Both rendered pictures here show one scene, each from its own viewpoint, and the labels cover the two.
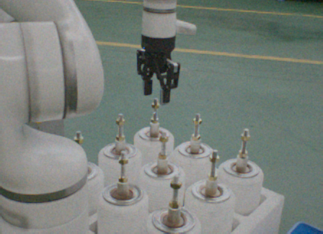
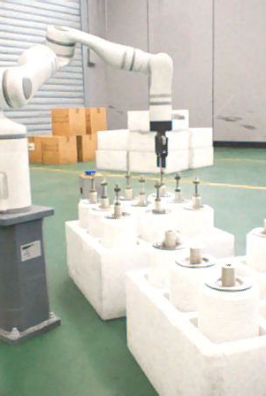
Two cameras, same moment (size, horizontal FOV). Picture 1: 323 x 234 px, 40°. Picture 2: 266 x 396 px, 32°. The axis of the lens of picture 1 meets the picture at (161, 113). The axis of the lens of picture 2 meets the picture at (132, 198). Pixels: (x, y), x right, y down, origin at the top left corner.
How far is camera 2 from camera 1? 0.83 m
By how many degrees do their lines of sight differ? 33
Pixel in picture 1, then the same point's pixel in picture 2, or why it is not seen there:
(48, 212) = not seen: outside the picture
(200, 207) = (144, 217)
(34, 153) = not seen: outside the picture
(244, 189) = (190, 218)
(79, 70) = (8, 80)
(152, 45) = (152, 125)
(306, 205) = not seen: outside the picture
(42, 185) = not seen: outside the picture
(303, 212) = not seen: outside the picture
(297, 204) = not seen: outside the picture
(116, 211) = (93, 213)
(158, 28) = (155, 114)
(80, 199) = (14, 143)
